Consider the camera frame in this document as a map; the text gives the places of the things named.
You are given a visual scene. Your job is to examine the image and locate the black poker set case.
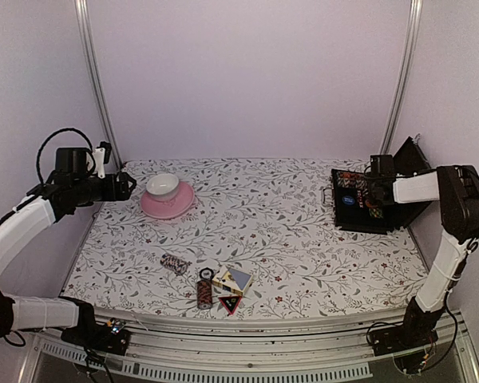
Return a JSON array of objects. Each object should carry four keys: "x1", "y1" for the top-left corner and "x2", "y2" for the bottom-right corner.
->
[{"x1": 331, "y1": 137, "x2": 430, "y2": 234}]

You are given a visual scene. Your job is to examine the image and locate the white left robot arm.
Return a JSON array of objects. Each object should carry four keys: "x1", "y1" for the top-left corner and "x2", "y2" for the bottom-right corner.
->
[{"x1": 0, "y1": 142, "x2": 137, "y2": 346}]

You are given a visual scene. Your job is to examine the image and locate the pink saucer plate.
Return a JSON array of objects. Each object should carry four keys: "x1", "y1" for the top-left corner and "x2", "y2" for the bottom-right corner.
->
[{"x1": 140, "y1": 181, "x2": 195, "y2": 219}]

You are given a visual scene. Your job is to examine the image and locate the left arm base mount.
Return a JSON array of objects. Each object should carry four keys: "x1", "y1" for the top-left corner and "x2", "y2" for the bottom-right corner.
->
[{"x1": 61, "y1": 297, "x2": 131, "y2": 356}]

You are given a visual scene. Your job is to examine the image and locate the blue beige card deck box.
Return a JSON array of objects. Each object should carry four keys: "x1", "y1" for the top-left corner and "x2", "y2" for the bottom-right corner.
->
[{"x1": 212, "y1": 266, "x2": 253, "y2": 297}]

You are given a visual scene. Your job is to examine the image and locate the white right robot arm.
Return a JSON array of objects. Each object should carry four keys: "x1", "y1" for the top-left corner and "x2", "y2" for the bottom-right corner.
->
[{"x1": 364, "y1": 156, "x2": 479, "y2": 348}]

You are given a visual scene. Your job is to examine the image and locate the white ceramic bowl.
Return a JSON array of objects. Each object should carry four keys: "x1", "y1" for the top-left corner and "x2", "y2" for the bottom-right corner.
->
[{"x1": 146, "y1": 173, "x2": 180, "y2": 202}]

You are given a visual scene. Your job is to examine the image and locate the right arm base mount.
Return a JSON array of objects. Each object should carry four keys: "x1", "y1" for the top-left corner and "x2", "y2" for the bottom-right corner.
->
[{"x1": 366, "y1": 304, "x2": 445, "y2": 356}]

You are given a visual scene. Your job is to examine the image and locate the chip rows in case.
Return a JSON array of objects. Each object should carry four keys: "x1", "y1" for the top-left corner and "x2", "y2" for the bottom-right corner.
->
[{"x1": 332, "y1": 169, "x2": 367, "y2": 190}]

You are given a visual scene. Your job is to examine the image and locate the metal front rail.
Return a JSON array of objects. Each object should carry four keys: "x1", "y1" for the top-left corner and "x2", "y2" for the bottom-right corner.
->
[{"x1": 18, "y1": 309, "x2": 479, "y2": 382}]

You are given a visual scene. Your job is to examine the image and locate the floral table mat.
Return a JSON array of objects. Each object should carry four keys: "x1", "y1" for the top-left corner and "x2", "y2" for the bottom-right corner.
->
[{"x1": 63, "y1": 159, "x2": 427, "y2": 320}]

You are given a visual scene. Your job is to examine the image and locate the aluminium frame post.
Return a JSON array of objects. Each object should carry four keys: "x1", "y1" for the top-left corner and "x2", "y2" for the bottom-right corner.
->
[
  {"x1": 379, "y1": 0, "x2": 423, "y2": 155},
  {"x1": 74, "y1": 0, "x2": 122, "y2": 169}
]

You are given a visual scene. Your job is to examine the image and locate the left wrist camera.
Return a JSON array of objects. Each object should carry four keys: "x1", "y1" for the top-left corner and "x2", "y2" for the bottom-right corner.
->
[{"x1": 87, "y1": 141, "x2": 112, "y2": 179}]

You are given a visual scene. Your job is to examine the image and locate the black red triangle button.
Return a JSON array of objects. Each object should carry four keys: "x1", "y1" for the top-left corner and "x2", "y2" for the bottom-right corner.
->
[{"x1": 218, "y1": 295, "x2": 242, "y2": 315}]

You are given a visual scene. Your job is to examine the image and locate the left aluminium frame post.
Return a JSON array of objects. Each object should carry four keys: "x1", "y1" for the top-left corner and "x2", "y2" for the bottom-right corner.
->
[{"x1": 74, "y1": 0, "x2": 122, "y2": 169}]

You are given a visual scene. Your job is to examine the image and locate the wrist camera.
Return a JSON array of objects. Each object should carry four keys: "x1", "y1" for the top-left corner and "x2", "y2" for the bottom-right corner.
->
[
  {"x1": 369, "y1": 155, "x2": 396, "y2": 178},
  {"x1": 87, "y1": 141, "x2": 112, "y2": 179}
]

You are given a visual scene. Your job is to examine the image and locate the blue small blind button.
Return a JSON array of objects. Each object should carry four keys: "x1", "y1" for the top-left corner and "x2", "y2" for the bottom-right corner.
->
[{"x1": 342, "y1": 195, "x2": 356, "y2": 206}]

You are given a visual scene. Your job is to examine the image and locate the green chip stack in case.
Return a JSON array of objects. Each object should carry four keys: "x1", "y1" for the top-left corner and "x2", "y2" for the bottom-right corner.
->
[{"x1": 369, "y1": 207, "x2": 384, "y2": 219}]

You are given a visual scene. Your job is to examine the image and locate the right aluminium frame post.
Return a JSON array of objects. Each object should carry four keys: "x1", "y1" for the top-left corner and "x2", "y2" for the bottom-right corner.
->
[{"x1": 379, "y1": 0, "x2": 423, "y2": 155}]

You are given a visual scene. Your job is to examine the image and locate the grey orange chip stack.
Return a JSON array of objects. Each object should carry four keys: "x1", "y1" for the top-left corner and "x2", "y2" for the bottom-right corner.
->
[{"x1": 160, "y1": 254, "x2": 192, "y2": 275}]

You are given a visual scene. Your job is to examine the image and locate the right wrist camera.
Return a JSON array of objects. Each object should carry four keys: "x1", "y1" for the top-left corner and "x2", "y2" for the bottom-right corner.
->
[{"x1": 369, "y1": 155, "x2": 396, "y2": 178}]

